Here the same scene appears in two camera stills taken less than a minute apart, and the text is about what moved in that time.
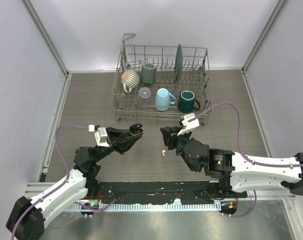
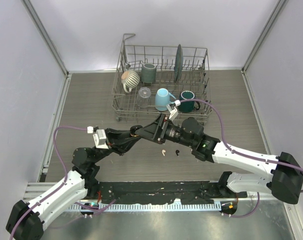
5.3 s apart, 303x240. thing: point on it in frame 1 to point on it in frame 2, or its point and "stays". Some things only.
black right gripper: x=170 y=139 to x=156 y=130
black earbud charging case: x=136 y=129 stays
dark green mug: x=186 y=102 stays
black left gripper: x=120 y=140 stays
